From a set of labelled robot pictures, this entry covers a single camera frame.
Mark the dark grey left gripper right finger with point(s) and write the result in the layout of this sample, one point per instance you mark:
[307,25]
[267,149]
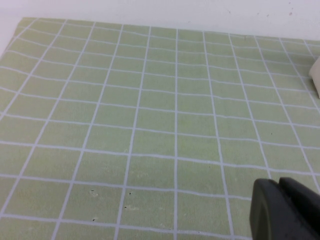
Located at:
[302,200]

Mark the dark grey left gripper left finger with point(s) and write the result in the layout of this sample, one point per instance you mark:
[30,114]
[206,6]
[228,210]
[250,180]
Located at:
[267,215]

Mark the green white-checked table mat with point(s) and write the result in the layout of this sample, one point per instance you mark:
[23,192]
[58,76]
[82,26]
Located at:
[150,125]

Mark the cream canvas pencil case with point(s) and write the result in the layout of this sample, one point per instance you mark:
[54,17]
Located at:
[316,72]

